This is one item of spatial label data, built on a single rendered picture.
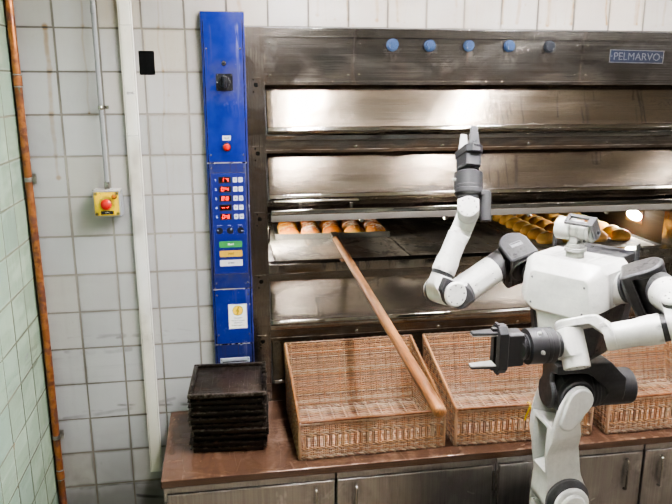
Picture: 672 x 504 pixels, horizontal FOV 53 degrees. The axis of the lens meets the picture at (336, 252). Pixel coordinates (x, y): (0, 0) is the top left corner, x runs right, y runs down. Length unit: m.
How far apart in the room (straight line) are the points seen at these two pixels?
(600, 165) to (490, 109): 0.56
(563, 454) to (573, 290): 0.55
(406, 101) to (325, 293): 0.85
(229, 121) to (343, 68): 0.49
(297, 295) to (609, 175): 1.43
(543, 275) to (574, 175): 1.06
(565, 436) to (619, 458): 0.72
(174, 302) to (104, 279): 0.28
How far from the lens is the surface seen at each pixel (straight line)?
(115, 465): 3.14
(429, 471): 2.64
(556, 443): 2.24
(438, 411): 1.56
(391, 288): 2.90
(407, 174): 2.80
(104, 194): 2.67
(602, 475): 2.94
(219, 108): 2.65
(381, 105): 2.76
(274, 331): 2.87
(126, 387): 2.97
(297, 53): 2.71
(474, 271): 2.14
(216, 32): 2.66
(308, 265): 2.79
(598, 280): 2.02
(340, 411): 2.87
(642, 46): 3.21
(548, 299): 2.08
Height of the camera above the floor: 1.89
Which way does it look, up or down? 14 degrees down
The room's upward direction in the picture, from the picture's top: straight up
